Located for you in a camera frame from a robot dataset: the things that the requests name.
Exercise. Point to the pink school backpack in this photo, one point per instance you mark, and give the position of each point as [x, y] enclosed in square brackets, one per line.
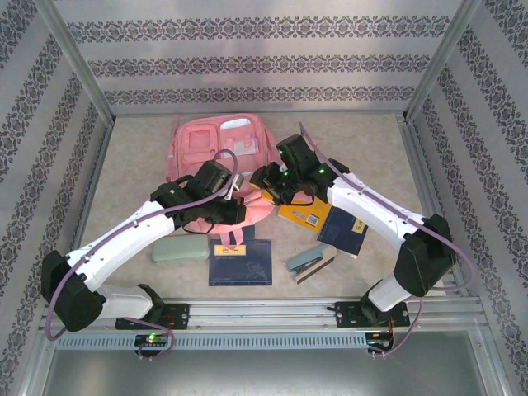
[198, 148]

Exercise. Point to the small teal card holder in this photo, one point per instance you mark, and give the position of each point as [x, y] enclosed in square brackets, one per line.
[249, 232]

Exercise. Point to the yellow paperback book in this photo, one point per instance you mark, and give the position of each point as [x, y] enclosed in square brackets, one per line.
[305, 214]

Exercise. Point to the pale green pencil case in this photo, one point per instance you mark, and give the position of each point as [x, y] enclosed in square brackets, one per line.
[179, 248]

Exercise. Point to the thin dark blue notebook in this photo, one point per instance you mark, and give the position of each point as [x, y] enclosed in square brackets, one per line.
[241, 266]

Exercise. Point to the thick dark blue book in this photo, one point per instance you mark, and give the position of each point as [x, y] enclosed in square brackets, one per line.
[342, 233]

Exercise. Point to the light blue stapler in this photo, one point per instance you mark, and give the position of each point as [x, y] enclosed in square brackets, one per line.
[309, 264]

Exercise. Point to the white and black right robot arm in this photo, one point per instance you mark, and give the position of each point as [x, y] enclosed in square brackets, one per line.
[371, 206]

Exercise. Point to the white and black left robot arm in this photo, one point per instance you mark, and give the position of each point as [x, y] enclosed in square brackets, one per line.
[123, 235]

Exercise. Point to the thin aluminium table edge profile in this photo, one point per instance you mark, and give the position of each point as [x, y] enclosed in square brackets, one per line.
[330, 111]

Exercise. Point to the grey sheet metal panel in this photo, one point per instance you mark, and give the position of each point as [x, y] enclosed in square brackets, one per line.
[264, 375]

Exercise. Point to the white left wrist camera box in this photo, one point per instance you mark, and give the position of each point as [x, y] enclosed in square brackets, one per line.
[236, 185]

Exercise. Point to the long aluminium mounting rail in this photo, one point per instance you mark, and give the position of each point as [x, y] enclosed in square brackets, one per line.
[264, 313]

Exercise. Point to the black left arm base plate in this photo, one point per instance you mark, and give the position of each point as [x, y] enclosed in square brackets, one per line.
[181, 315]

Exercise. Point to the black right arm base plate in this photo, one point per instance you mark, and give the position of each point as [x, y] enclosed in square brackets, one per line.
[346, 315]

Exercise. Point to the aluminium frame post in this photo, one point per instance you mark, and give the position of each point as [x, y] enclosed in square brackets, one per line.
[79, 62]
[440, 62]

